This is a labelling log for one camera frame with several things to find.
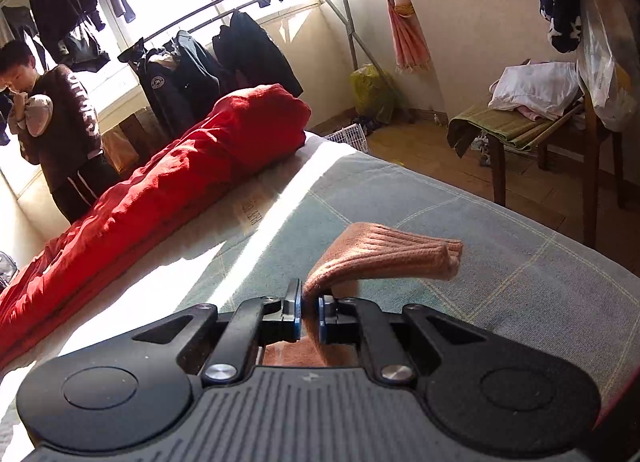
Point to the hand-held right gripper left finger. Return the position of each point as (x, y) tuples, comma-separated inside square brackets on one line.
[(298, 314)]

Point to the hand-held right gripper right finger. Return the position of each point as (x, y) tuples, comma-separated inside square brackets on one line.
[(321, 322)]

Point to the orange-pink knit sweater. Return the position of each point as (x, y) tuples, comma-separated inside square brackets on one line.
[(390, 252)]

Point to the metal clothes drying rack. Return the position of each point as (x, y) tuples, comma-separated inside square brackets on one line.
[(350, 32)]

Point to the red quilt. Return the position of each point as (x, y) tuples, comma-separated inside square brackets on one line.
[(175, 192)]

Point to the yellow-green plastic bag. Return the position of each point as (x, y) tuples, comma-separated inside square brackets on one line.
[(372, 92)]

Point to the tan draped cloth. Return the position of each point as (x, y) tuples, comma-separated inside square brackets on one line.
[(120, 147)]

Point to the dark jacket with round badge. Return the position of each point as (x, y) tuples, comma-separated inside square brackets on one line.
[(162, 92)]

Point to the green folded mat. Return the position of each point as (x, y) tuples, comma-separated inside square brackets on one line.
[(495, 127)]

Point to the dark hooded jacket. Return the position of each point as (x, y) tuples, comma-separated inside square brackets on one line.
[(200, 69)]

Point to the plain black jacket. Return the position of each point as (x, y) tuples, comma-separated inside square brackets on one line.
[(255, 52)]

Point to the orange-pink curtain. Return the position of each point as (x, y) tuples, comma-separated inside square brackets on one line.
[(407, 37)]

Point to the brown wooden chair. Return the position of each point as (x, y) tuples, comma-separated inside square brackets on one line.
[(592, 177)]

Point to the white crumpled cloth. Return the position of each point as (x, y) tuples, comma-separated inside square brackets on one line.
[(535, 84)]

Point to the grey pink soft item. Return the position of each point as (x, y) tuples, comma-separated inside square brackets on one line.
[(35, 114)]

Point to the clear plastic bag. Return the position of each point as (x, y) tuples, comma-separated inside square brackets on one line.
[(607, 72)]

